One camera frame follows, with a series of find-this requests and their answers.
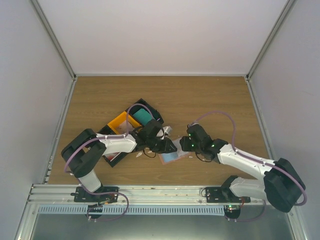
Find yellow bin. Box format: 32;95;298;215
107;111;141;135

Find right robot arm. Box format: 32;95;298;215
179;124;306;213

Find teal cards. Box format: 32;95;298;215
133;108;152;126

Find pale pink cards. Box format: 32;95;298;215
116;121;132;134

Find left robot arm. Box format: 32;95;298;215
61;119;178;202

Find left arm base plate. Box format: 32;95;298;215
70;186;119;204

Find black bin with red cards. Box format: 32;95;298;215
97;125;128;168

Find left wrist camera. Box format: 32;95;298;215
157;126;172;139

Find aluminium mounting rail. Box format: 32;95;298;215
27;184;298;205

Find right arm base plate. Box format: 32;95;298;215
204;187;251;203

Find white debris pile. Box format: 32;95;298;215
135;149;157;158

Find grey slotted cable duct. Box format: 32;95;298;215
38;204;225;216

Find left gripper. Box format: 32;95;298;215
147;137;178;154

